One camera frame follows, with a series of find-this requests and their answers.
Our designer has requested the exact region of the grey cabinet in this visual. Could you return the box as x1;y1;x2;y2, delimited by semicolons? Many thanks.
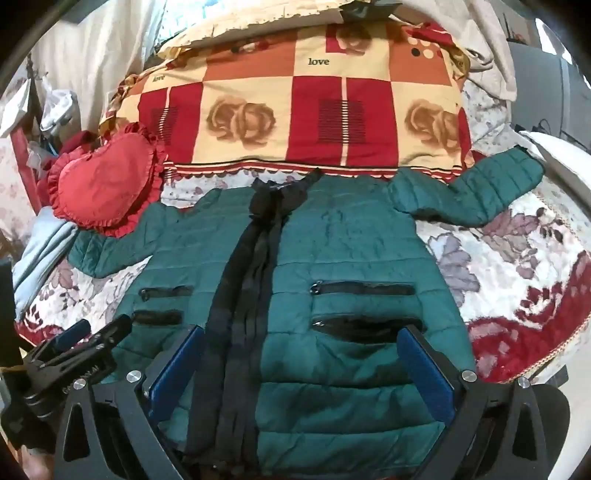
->
508;39;591;141

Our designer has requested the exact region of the cream frilled pillow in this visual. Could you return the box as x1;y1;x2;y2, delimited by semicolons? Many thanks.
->
154;0;352;60

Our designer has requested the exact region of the cream blanket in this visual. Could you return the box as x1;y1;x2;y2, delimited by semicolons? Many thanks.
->
406;0;519;101

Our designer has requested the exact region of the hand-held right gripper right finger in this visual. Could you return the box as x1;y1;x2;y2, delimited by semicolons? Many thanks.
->
397;324;546;480

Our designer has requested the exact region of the white bed frame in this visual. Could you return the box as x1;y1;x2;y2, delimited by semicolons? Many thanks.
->
518;130;591;169

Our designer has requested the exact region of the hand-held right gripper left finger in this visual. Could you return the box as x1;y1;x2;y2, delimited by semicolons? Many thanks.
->
51;324;206;480

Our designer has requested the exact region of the light blue folded cloth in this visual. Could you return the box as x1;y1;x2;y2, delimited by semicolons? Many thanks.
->
11;208;81;319

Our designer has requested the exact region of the red heart-shaped ruffled pillow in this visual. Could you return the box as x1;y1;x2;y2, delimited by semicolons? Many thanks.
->
46;121;169;238

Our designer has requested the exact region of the dark red cloth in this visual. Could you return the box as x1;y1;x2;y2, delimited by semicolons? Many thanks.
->
58;130;99;155

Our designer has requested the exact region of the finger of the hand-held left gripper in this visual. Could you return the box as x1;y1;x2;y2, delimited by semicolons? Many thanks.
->
48;320;92;354
58;315;133;393

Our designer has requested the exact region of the green puffer jacket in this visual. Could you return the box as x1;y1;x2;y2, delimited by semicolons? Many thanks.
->
67;147;546;468

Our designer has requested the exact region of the floral bedspread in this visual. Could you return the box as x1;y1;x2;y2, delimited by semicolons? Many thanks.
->
14;78;591;386

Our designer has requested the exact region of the clear plastic bag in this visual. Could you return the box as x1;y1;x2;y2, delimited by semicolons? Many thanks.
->
41;89;80;136

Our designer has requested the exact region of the red checkered rose pillow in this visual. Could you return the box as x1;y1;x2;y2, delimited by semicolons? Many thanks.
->
99;21;476;183

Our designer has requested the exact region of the white curtain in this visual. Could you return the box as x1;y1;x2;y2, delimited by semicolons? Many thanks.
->
30;0;185;137

